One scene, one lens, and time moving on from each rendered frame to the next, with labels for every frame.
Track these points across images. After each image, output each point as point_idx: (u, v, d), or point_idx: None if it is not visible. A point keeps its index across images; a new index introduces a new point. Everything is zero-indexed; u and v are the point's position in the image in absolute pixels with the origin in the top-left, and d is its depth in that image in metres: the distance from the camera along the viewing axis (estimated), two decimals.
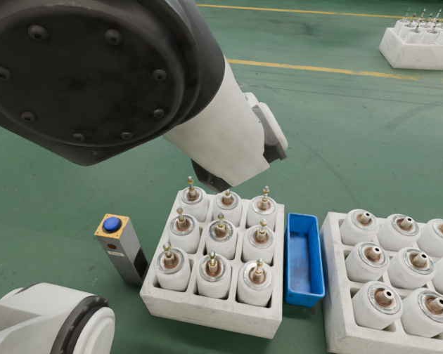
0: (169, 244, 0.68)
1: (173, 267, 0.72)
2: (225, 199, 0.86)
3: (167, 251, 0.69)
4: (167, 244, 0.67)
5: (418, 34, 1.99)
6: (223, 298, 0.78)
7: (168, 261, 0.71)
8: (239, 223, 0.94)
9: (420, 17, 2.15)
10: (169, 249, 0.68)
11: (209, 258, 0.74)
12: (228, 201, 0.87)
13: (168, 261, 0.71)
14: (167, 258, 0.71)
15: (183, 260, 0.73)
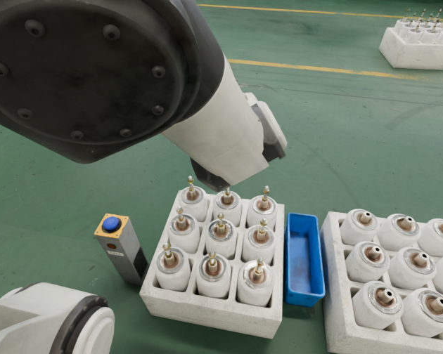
0: (169, 244, 0.68)
1: (173, 267, 0.72)
2: (225, 199, 0.86)
3: (167, 251, 0.68)
4: (167, 244, 0.67)
5: (418, 34, 1.99)
6: (223, 298, 0.78)
7: (168, 261, 0.71)
8: (239, 223, 0.94)
9: (420, 16, 2.15)
10: (169, 249, 0.68)
11: (209, 258, 0.73)
12: (228, 201, 0.87)
13: (168, 261, 0.71)
14: (167, 258, 0.71)
15: (183, 260, 0.73)
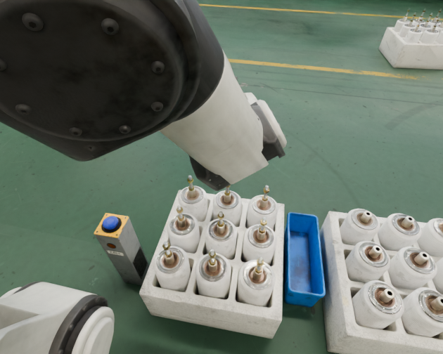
0: (169, 243, 0.68)
1: (173, 266, 0.72)
2: (225, 198, 0.86)
3: (167, 250, 0.68)
4: (167, 244, 0.67)
5: (418, 34, 1.99)
6: (223, 298, 0.78)
7: (168, 260, 0.71)
8: (239, 222, 0.94)
9: (420, 16, 2.15)
10: (169, 248, 0.68)
11: (209, 258, 0.73)
12: (228, 200, 0.87)
13: (168, 260, 0.71)
14: (167, 257, 0.70)
15: (183, 260, 0.73)
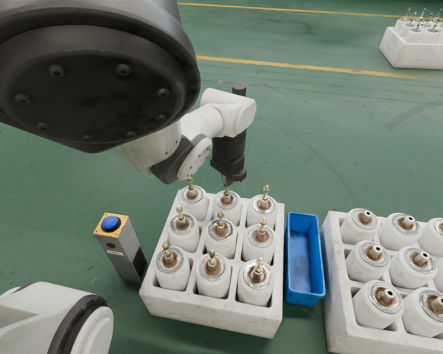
0: (168, 243, 0.68)
1: (173, 266, 0.72)
2: (223, 197, 0.86)
3: (166, 250, 0.68)
4: (167, 244, 0.67)
5: (418, 34, 1.98)
6: (223, 298, 0.77)
7: (167, 260, 0.71)
8: None
9: (420, 16, 2.14)
10: (168, 248, 0.67)
11: (209, 258, 0.73)
12: (226, 201, 0.86)
13: (167, 260, 0.71)
14: (167, 257, 0.70)
15: (183, 260, 0.73)
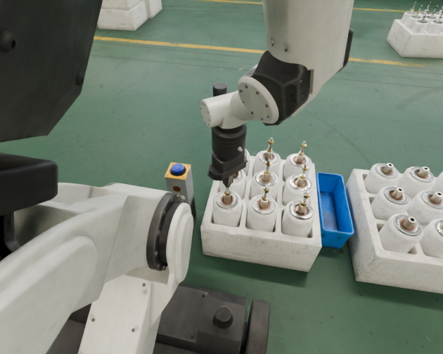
0: None
1: (230, 204, 0.86)
2: (266, 153, 1.01)
3: None
4: None
5: (425, 24, 2.13)
6: None
7: (226, 199, 0.86)
8: None
9: (425, 8, 2.29)
10: None
11: (259, 198, 0.88)
12: (268, 157, 1.01)
13: (226, 199, 0.86)
14: (226, 195, 0.85)
15: (238, 199, 0.87)
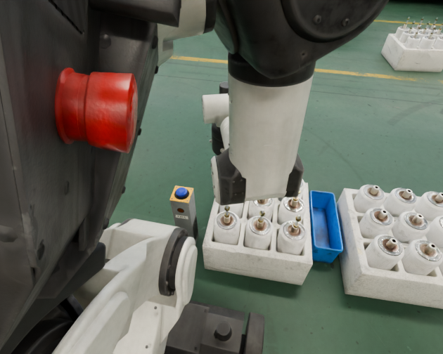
0: (228, 206, 0.91)
1: (228, 225, 0.95)
2: None
3: (227, 211, 0.92)
4: (228, 206, 0.90)
5: (417, 41, 2.22)
6: None
7: (225, 220, 0.94)
8: None
9: (418, 24, 2.38)
10: (229, 209, 0.91)
11: (256, 219, 0.96)
12: None
13: (225, 220, 0.94)
14: (225, 217, 0.94)
15: (236, 223, 0.95)
